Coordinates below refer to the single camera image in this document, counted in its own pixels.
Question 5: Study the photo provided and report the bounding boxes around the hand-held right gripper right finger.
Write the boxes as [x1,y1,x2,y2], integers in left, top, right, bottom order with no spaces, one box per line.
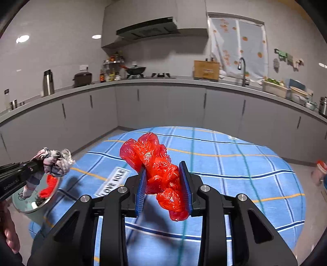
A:
[179,161,298,266]

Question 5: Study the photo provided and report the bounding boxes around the orange print white curtain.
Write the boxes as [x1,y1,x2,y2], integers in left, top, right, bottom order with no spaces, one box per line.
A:
[207,14,269,80]

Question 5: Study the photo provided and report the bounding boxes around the black faucet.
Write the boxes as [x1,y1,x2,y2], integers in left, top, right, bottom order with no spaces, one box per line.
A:
[237,57,250,87]

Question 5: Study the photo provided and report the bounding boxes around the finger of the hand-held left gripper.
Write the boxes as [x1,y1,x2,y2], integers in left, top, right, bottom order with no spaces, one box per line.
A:
[0,169,43,202]
[0,161,44,173]

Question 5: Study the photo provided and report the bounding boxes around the blue plaid tablecloth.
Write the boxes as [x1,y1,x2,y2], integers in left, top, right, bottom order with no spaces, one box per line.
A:
[29,126,306,266]

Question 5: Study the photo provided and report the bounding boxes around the black rice cooker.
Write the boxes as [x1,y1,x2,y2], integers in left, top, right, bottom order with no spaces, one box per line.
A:
[73,72,93,89]

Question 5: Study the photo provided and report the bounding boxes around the grey upper cabinets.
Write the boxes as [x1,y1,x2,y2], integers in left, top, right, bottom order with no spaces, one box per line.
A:
[101,0,208,48]

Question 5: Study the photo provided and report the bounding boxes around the green wall hook rack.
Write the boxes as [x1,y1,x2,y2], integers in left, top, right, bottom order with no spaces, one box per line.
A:
[274,48,305,68]

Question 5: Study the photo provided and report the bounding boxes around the steel thermos jug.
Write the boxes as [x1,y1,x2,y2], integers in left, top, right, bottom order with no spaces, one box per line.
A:
[42,70,55,97]

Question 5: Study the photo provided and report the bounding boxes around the corner spice rack with bottles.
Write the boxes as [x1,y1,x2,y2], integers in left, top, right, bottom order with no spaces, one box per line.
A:
[99,52,125,83]

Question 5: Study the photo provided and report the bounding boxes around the person's left hand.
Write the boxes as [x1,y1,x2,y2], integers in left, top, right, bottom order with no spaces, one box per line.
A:
[0,199,21,255]

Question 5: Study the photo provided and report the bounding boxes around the red plastic bag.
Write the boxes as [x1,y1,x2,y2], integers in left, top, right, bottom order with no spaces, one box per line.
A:
[120,132,191,222]

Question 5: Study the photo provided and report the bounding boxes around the blue grey board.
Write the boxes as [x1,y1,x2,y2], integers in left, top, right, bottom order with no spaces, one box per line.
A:
[284,78,306,91]

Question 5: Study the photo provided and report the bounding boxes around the black wok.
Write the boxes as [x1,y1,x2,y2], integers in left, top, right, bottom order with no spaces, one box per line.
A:
[120,64,147,76]

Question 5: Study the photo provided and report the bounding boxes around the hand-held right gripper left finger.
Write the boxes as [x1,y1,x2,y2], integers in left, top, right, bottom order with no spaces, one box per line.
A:
[27,167,147,266]

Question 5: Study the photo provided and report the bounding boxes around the cream basin with greens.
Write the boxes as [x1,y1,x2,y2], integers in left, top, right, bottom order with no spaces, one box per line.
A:
[262,78,289,99]

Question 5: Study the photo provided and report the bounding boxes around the beige bowl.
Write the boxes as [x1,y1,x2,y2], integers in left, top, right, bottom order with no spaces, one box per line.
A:
[289,86,308,105]

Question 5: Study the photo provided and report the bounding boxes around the wooden cutting board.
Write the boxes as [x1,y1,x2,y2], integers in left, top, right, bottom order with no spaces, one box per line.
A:
[193,60,221,81]

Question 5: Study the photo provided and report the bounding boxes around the red capped container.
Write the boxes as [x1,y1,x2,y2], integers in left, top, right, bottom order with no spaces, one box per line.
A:
[311,161,327,190]

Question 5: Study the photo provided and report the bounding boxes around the grey kitchen base cabinets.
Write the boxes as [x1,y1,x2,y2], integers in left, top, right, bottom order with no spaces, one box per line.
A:
[0,77,327,167]

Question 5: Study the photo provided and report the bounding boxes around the grey cloth rag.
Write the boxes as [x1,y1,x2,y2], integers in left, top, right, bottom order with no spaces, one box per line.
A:
[36,148,75,177]

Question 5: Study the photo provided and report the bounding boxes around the gas stove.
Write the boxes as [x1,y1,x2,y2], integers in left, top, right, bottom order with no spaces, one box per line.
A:
[126,73,177,79]

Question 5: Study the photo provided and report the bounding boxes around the black range hood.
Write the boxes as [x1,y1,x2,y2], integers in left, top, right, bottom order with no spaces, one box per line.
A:
[116,17,179,40]

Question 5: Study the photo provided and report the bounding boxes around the teal waste bin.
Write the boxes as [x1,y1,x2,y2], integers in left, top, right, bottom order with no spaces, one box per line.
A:
[11,173,61,227]

